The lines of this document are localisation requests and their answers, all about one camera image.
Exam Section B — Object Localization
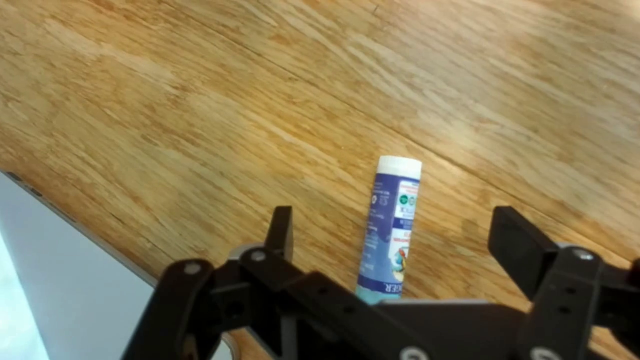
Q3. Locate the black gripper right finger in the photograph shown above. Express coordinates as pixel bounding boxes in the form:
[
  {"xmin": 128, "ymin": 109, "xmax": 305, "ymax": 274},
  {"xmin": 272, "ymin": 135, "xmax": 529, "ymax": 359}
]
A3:
[{"xmin": 487, "ymin": 205, "xmax": 640, "ymax": 360}]

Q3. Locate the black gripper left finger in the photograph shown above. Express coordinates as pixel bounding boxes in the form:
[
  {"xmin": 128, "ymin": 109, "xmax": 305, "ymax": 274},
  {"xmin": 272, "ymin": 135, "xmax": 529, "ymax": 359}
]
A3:
[{"xmin": 122, "ymin": 205, "xmax": 316, "ymax": 360}]

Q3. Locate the white tube with blue label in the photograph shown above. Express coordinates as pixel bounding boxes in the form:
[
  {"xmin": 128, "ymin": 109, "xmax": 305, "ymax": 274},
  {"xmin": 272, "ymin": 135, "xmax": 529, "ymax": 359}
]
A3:
[{"xmin": 354, "ymin": 155, "xmax": 426, "ymax": 306}]

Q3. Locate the wooden shelf with white edge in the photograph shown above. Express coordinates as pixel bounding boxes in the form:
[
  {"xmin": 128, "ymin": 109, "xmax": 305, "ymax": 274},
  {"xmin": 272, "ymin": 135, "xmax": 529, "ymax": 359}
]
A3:
[{"xmin": 0, "ymin": 0, "xmax": 640, "ymax": 360}]

